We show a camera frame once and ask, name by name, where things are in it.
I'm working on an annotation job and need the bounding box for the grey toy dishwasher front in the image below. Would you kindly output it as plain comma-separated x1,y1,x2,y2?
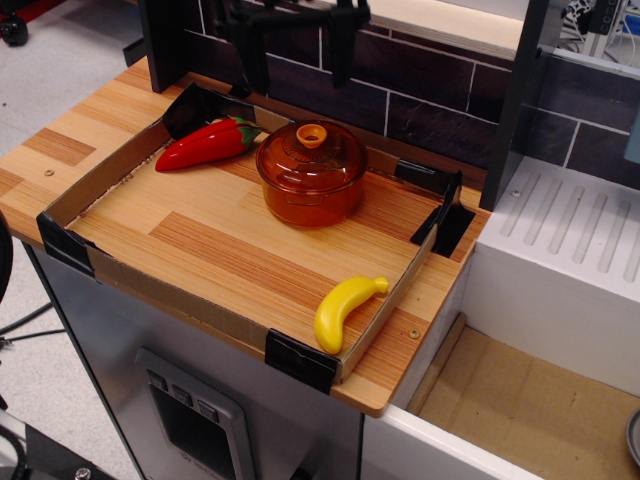
135,348,257,479

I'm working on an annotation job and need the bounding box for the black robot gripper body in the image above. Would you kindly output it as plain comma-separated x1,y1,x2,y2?
214,1,371,38

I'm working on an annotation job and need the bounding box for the red toy chili pepper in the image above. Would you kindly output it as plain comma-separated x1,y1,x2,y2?
155,117,261,172

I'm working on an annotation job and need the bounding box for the dark shelf upright post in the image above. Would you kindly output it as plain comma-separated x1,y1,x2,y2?
479,1,549,211

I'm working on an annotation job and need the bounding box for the yellow toy banana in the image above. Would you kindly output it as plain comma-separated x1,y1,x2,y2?
314,276,389,354

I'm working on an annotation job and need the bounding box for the orange transparent pot lid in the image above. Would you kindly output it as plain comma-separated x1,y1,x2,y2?
256,120,368,193

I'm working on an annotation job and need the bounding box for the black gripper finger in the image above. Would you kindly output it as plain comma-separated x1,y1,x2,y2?
329,9,355,87
232,23,270,95

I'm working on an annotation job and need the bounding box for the orange transparent toy pot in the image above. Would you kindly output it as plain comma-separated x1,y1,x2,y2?
257,165,365,228

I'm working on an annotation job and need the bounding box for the white toy sink unit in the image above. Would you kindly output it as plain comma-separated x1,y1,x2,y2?
361,159,639,479

